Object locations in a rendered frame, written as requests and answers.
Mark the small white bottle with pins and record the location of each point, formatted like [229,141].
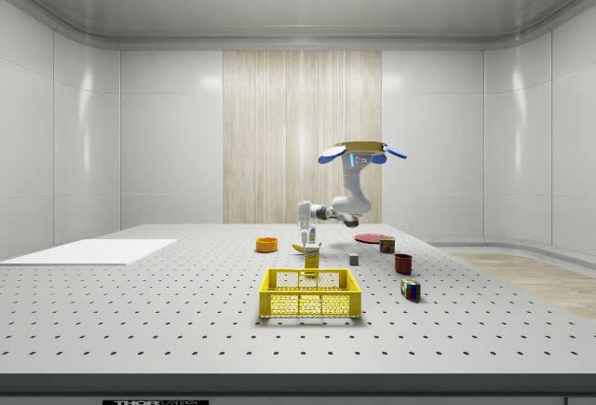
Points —
[312,236]

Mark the banana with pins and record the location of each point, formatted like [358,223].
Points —
[298,248]

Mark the white board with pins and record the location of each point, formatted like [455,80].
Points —
[88,251]

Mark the puzzle cube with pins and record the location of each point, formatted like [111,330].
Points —
[410,289]

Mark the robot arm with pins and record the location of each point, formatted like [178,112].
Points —
[354,186]

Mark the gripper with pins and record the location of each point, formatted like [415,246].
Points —
[304,227]

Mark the yellow bowl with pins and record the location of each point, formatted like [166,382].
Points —
[266,245]

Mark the flat-sided can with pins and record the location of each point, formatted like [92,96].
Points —
[387,246]

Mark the yellow basket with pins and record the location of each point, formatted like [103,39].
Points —
[279,289]

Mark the red mug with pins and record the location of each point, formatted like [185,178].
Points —
[403,264]

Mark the red plate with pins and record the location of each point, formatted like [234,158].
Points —
[368,238]

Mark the yellow carton box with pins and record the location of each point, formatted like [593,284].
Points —
[312,257]

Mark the grey cube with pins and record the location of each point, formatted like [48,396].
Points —
[354,260]

